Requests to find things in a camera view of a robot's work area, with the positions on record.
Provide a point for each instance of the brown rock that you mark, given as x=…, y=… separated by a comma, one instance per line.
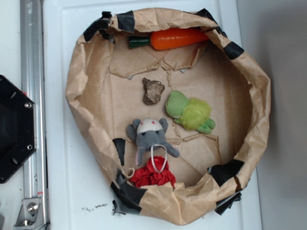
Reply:
x=153, y=91

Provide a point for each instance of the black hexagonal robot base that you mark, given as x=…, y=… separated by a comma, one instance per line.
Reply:
x=17, y=129

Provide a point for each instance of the brown paper bag bin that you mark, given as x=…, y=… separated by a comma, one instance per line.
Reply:
x=105, y=93

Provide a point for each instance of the green plush frog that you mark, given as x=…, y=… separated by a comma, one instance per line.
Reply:
x=191, y=113

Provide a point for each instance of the red crumpled paper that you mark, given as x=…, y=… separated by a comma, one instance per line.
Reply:
x=147, y=175

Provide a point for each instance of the orange toy carrot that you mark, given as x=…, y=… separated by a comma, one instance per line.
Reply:
x=169, y=39

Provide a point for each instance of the aluminium extrusion rail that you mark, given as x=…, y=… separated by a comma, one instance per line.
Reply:
x=33, y=84

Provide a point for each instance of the metal corner bracket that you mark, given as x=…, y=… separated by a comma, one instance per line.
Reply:
x=31, y=215

